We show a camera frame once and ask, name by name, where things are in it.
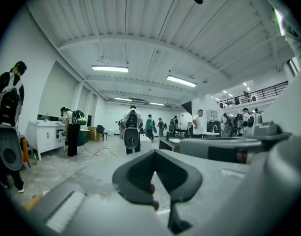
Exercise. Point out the grey mesh backpack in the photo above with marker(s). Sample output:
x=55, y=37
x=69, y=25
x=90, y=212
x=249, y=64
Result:
x=132, y=119
x=7, y=104

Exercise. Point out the black low table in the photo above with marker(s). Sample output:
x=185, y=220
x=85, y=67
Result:
x=181, y=131

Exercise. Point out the sink counter with faucet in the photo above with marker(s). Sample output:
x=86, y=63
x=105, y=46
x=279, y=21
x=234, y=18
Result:
x=213, y=128

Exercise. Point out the cardboard box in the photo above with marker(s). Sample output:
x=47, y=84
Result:
x=92, y=133

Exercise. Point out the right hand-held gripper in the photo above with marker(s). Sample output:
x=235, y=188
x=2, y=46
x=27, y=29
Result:
x=221, y=145

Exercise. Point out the white glass-door cabinet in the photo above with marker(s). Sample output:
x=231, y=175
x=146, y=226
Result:
x=212, y=115

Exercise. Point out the black triangular panel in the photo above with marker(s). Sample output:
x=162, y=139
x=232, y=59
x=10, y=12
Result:
x=188, y=106

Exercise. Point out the long ceiling lamp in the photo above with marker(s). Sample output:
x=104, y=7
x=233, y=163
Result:
x=123, y=99
x=157, y=104
x=110, y=68
x=181, y=80

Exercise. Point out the grey hanging shell device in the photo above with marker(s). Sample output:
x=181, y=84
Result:
x=9, y=146
x=131, y=138

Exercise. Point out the black balcony railing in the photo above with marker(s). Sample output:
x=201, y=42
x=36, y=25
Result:
x=258, y=93

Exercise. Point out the person's white shirt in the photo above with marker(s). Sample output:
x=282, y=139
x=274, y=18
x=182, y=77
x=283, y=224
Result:
x=291, y=87

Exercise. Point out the dark green tub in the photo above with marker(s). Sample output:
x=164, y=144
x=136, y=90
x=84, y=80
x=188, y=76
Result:
x=82, y=138

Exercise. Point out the white sideboard cabinet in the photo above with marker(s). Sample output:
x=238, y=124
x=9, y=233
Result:
x=43, y=136

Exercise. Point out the green and black backpack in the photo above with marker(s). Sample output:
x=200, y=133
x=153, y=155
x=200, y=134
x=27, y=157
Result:
x=79, y=118

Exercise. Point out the green bottle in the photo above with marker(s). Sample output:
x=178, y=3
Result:
x=35, y=158

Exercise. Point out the dark worktable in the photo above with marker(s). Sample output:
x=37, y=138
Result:
x=169, y=142

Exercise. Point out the person's left hand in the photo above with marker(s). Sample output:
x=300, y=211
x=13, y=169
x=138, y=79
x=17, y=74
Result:
x=152, y=189

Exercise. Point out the black chair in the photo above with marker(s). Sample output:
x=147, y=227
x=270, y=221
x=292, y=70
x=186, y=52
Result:
x=101, y=131

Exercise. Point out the orange chair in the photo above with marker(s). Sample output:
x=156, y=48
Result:
x=25, y=150

